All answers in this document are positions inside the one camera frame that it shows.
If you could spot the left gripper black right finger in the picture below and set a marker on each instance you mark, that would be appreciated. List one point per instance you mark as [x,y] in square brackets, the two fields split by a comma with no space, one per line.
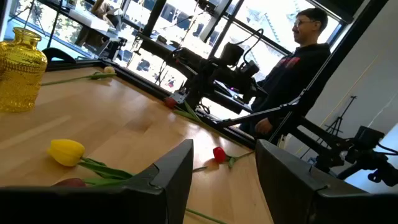
[311,202]

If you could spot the yellow glass vase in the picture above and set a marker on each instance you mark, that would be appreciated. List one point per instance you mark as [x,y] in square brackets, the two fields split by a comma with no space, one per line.
[18,77]

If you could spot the black tripod stand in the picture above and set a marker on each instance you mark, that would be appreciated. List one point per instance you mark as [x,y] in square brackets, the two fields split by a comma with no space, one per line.
[339,123]

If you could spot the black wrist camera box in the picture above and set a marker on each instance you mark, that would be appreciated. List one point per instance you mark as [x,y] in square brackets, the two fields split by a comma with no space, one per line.
[231,53]

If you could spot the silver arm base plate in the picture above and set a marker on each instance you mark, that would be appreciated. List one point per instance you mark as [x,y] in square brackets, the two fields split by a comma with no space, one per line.
[179,97]

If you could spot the black window frame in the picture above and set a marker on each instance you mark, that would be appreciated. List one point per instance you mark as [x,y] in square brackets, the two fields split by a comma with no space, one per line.
[154,17]

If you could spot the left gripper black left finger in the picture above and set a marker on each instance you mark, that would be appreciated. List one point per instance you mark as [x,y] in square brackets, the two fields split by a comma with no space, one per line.
[149,199]

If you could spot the black curved bracket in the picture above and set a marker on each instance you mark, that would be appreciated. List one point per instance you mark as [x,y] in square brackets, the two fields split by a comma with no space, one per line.
[57,51]

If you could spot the black frame post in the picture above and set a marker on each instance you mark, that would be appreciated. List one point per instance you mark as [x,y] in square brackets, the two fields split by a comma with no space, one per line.
[350,40]

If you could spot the black desk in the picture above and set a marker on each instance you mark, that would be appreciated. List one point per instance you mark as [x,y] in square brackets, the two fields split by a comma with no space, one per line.
[155,46]

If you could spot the black diagonal frame strut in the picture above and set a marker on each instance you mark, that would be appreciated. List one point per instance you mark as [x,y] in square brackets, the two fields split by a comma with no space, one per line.
[248,115]

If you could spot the bright red tulip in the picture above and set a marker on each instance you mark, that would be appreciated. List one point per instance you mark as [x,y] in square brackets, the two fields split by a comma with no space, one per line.
[219,154]

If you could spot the person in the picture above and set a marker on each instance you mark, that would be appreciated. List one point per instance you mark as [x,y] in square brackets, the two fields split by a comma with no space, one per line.
[292,74]

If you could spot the pale yellow tulip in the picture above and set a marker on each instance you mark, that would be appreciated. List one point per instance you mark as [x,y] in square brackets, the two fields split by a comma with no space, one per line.
[109,70]

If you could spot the black articulated mount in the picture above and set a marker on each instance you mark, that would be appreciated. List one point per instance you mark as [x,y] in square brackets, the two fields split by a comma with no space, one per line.
[367,137]

